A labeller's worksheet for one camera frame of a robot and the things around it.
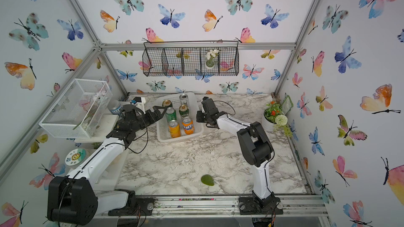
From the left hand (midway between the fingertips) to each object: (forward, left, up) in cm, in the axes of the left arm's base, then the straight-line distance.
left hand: (164, 109), depth 81 cm
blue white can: (+3, +26, -2) cm, 26 cm away
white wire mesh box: (-4, +38, +7) cm, 39 cm away
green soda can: (+7, 0, -13) cm, 15 cm away
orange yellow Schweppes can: (-2, -3, -15) cm, 15 cm away
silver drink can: (+16, -8, -10) cm, 20 cm away
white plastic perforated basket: (+1, +5, -17) cm, 18 cm away
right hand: (+7, -17, -13) cm, 23 cm away
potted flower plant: (0, -60, -9) cm, 60 cm away
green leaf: (-28, -22, -23) cm, 42 cm away
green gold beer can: (+10, -8, -14) cm, 19 cm away
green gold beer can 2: (+15, +3, -12) cm, 20 cm away
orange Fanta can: (-1, -11, -14) cm, 18 cm away
